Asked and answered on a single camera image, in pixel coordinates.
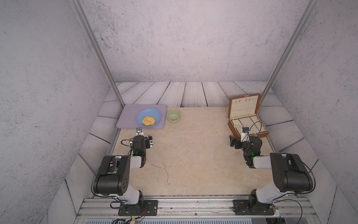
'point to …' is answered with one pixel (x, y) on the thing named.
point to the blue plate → (148, 111)
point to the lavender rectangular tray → (127, 118)
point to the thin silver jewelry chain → (168, 183)
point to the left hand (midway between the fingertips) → (143, 136)
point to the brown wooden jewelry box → (243, 112)
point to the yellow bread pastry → (148, 121)
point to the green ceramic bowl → (173, 116)
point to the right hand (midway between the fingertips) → (238, 134)
